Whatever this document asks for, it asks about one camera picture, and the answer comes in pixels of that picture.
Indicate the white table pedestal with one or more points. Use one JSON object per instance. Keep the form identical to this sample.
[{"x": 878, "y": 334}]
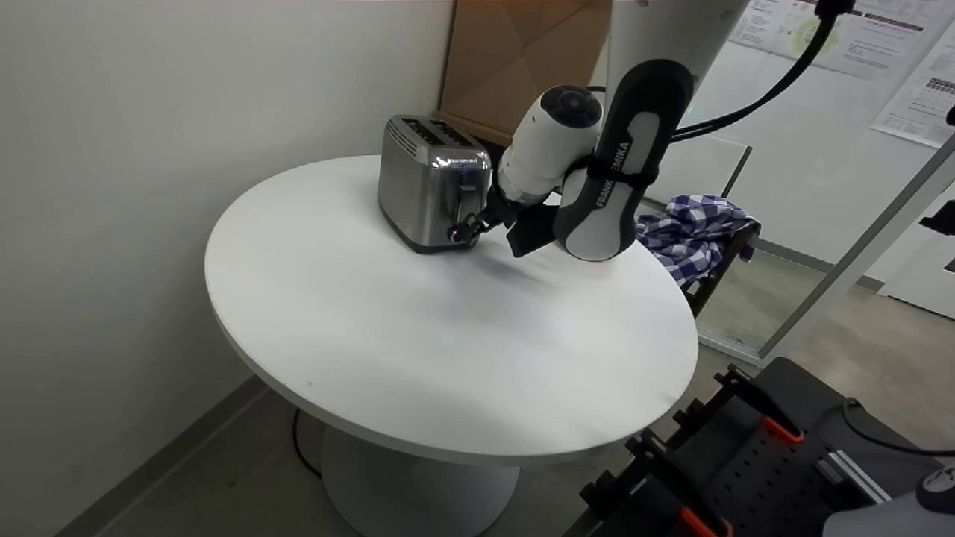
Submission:
[{"x": 418, "y": 486}]

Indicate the white paper wall poster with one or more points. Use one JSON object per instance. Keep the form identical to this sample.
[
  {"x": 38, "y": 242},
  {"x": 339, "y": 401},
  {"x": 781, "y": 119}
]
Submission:
[
  {"x": 919, "y": 98},
  {"x": 846, "y": 33}
]

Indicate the brown cardboard box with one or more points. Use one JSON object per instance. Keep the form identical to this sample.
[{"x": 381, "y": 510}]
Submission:
[{"x": 517, "y": 61}]

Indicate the black cart with orange clamps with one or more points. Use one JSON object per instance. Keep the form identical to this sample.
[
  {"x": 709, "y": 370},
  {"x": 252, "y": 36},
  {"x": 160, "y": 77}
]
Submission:
[{"x": 776, "y": 465}]

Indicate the grey metal pole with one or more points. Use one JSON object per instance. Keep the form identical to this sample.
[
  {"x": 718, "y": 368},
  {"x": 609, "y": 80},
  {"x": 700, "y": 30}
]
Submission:
[{"x": 855, "y": 262}]

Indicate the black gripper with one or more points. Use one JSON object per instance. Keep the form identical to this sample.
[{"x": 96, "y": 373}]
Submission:
[{"x": 535, "y": 228}]

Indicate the blue white checkered cloth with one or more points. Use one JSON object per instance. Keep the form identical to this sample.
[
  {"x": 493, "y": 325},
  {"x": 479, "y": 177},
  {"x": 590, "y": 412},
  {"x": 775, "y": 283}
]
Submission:
[{"x": 696, "y": 233}]

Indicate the silver two-slot toaster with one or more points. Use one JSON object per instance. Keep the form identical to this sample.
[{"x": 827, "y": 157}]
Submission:
[{"x": 429, "y": 189}]

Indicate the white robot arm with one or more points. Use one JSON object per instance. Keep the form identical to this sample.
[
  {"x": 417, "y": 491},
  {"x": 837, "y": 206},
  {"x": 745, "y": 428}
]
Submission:
[{"x": 606, "y": 160}]

